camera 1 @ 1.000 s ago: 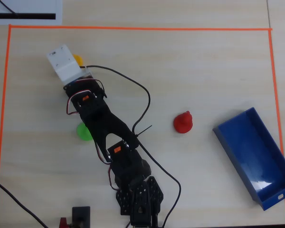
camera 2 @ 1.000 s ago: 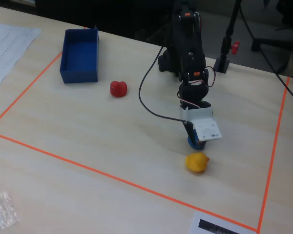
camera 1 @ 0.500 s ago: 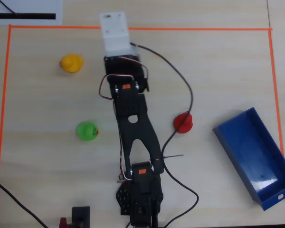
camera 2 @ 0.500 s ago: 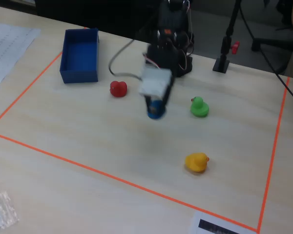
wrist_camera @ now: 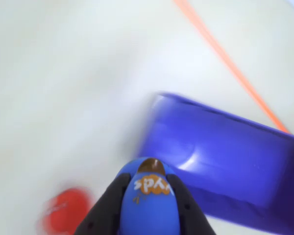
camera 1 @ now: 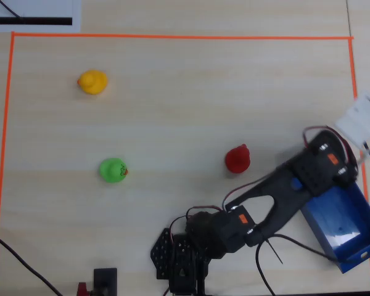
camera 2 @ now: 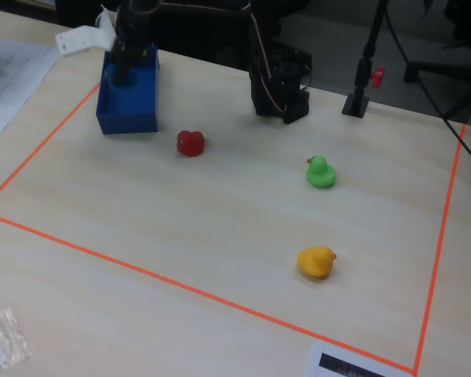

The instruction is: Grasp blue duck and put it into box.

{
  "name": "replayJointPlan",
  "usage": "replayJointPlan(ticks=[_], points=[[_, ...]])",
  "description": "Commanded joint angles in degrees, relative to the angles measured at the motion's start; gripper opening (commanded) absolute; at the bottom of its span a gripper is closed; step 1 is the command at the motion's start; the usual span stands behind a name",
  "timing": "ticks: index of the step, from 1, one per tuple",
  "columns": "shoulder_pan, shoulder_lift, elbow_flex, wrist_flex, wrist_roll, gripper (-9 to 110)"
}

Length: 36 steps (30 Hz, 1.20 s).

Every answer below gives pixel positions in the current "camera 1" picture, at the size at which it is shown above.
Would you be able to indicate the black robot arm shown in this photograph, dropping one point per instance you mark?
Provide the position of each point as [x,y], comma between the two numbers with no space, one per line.
[280,191]

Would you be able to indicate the red rubber duck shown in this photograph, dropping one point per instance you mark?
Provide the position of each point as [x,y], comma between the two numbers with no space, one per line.
[237,160]

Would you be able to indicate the green rubber duck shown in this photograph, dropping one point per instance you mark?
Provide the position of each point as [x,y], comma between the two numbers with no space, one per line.
[111,171]

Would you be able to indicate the red clamp knob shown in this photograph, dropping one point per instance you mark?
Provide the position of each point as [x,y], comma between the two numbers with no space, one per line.
[82,290]

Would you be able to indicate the orange tape strip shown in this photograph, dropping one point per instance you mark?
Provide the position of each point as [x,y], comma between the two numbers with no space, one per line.
[4,148]
[172,37]
[353,71]

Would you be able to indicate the small black block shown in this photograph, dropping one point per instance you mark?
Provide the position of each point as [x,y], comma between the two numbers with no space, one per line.
[105,280]

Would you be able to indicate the yellow rubber duck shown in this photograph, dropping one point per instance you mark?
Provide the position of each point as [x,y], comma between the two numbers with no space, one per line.
[94,82]

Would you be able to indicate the white paper with black bar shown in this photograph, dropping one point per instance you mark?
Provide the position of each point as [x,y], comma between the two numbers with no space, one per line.
[49,9]

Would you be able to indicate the blue open box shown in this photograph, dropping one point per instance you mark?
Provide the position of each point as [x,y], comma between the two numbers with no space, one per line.
[351,216]

